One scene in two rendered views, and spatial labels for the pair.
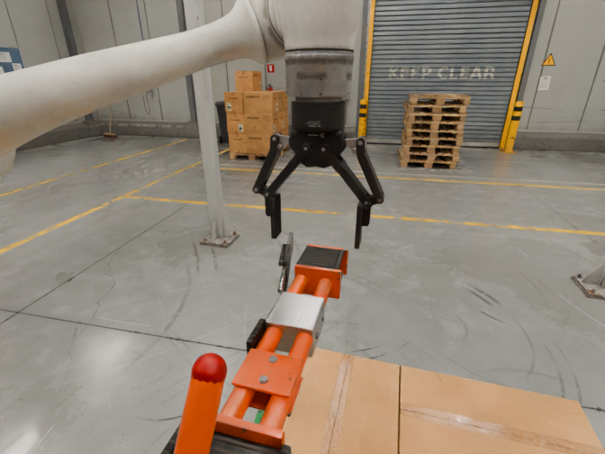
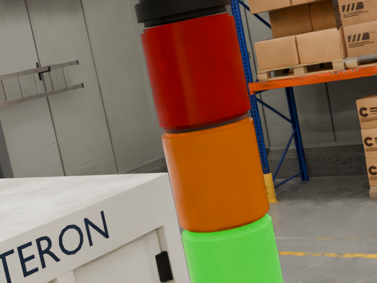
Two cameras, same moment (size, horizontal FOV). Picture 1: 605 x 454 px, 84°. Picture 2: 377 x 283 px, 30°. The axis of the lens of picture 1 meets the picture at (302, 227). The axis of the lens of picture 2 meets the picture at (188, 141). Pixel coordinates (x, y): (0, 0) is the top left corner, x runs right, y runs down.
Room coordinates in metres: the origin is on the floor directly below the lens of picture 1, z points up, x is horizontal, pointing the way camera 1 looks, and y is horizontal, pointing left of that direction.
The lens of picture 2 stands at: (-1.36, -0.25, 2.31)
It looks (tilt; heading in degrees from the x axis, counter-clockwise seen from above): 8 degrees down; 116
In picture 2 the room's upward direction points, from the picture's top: 11 degrees counter-clockwise
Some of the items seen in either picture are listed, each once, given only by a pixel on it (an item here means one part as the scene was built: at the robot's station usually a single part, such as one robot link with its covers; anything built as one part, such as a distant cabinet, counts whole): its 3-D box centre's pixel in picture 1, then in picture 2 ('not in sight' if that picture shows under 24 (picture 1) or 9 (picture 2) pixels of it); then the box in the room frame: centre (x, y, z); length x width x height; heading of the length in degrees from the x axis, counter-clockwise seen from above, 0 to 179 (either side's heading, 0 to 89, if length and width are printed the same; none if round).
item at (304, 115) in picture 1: (318, 133); not in sight; (0.49, -0.02, 1.49); 0.08 x 0.07 x 0.09; 75
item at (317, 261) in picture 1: (322, 269); not in sight; (0.49, -0.03, 1.27); 0.08 x 0.07 x 0.05; 165
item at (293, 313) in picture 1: (296, 322); not in sight; (0.36, 0.01, 1.26); 0.07 x 0.07 x 0.04; 75
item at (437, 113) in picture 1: (429, 129); not in sight; (7.03, -2.59, 0.65); 1.29 x 1.10 x 1.31; 168
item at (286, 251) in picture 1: (275, 282); not in sight; (0.45, 0.04, 1.27); 0.31 x 0.03 x 0.05; 177
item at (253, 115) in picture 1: (258, 114); not in sight; (7.69, 0.95, 0.87); 1.21 x 1.02 x 1.74; 168
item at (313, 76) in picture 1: (319, 77); not in sight; (0.49, -0.02, 1.57); 0.09 x 0.09 x 0.06
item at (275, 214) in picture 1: (275, 215); not in sight; (0.51, 0.04, 1.36); 0.03 x 0.01 x 0.07; 165
